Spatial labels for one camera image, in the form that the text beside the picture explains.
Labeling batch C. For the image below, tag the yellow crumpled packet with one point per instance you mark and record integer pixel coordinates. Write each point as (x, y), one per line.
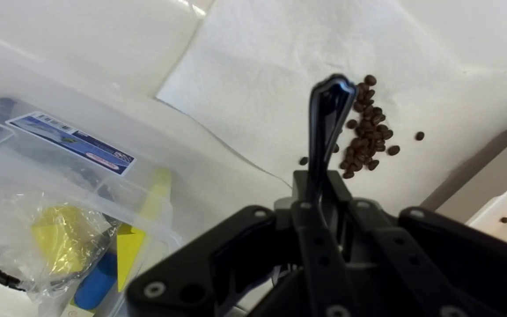
(69, 237)

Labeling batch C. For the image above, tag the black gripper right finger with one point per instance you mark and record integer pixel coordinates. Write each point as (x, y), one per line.
(440, 264)

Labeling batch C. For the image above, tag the white paper napkin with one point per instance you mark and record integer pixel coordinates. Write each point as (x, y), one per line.
(264, 70)

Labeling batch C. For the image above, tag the clear plastic storage container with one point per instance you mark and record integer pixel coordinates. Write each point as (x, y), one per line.
(60, 169)

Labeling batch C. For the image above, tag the silver metal spoon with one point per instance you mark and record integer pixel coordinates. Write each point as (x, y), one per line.
(326, 111)

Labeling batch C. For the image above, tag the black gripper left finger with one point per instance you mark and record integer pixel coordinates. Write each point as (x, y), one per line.
(236, 264)

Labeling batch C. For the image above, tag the pile of coffee beans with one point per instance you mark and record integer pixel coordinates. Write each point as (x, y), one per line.
(368, 137)

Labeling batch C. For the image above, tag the blue plastic piece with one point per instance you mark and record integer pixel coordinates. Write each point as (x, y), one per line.
(95, 283)

